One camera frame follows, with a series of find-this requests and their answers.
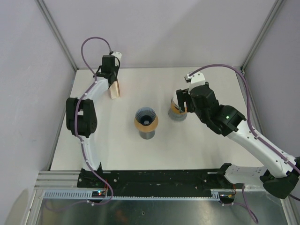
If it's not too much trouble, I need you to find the wooden dripper ring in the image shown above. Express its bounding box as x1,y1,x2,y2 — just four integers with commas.
134,116,159,132
170,103,188,115

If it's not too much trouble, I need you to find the orange coffee filter pack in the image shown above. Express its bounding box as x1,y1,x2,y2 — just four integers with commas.
109,80,120,99

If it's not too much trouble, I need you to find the glass coffee server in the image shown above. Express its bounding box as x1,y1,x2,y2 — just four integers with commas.
168,108,187,122

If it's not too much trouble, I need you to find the blue plastic dripper cone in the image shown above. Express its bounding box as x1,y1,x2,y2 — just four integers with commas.
135,107,156,126

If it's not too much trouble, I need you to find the grey glass carafe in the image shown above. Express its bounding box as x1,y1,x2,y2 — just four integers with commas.
139,130,155,140

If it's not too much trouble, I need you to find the white paper coffee filter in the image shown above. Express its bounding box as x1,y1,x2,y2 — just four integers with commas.
172,92,179,107

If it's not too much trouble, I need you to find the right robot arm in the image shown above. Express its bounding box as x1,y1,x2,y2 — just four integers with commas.
175,84,300,199

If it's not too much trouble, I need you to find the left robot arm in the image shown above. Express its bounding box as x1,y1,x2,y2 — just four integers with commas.
66,52,122,171

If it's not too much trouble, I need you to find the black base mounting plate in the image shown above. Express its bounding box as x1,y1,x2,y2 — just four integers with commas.
77,169,234,196

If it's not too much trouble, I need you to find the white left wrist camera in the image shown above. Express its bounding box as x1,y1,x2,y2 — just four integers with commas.
110,51,122,61

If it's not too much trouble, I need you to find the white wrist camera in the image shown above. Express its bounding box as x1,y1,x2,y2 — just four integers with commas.
110,51,122,61
184,72,206,92

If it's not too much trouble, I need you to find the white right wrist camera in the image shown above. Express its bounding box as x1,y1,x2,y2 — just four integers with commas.
184,72,206,92

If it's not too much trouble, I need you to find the aluminium frame rail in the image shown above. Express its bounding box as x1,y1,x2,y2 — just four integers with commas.
34,171,289,190

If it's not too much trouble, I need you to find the white slotted cable duct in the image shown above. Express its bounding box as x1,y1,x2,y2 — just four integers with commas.
43,190,233,201

